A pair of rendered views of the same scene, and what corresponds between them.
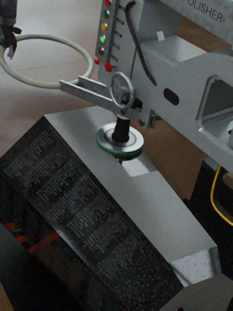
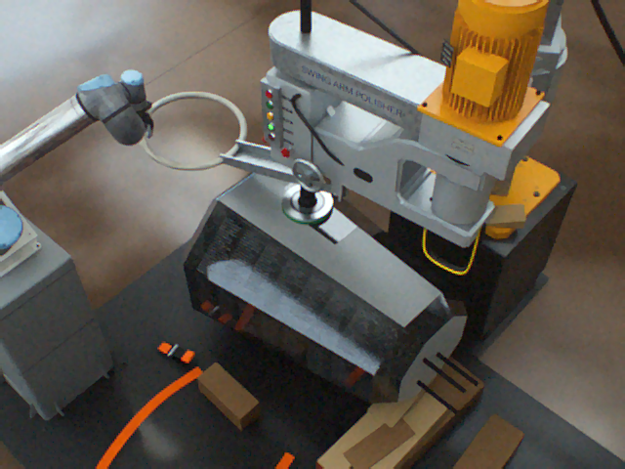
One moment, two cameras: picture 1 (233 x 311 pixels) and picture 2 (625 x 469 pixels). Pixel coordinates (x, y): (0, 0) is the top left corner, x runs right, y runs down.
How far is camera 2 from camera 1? 1.00 m
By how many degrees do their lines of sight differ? 14
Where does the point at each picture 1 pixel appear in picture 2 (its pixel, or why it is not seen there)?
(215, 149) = (421, 218)
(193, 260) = (425, 316)
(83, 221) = (306, 305)
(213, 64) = (401, 149)
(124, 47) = (297, 132)
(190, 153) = not seen: hidden behind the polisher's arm
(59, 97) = (185, 121)
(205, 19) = (384, 113)
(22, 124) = (160, 175)
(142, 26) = (313, 112)
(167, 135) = not seen: hidden behind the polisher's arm
